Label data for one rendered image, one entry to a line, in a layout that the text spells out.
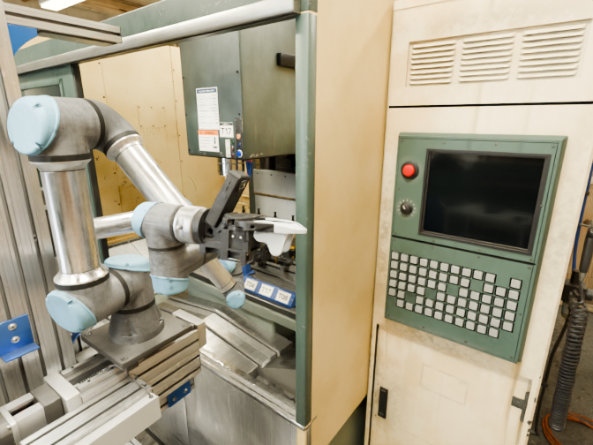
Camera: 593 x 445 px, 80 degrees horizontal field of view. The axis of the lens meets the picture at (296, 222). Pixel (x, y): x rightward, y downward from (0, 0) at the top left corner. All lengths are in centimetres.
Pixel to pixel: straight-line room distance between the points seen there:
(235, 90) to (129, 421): 136
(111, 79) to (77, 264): 207
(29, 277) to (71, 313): 21
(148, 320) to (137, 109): 208
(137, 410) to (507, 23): 139
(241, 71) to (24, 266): 116
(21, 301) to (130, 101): 202
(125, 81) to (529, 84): 247
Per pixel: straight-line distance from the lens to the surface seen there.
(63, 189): 92
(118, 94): 291
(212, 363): 160
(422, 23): 130
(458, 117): 123
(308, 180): 93
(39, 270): 115
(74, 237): 94
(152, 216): 75
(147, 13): 144
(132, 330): 112
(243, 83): 176
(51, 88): 221
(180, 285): 79
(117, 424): 105
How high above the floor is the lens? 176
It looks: 16 degrees down
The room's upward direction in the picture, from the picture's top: straight up
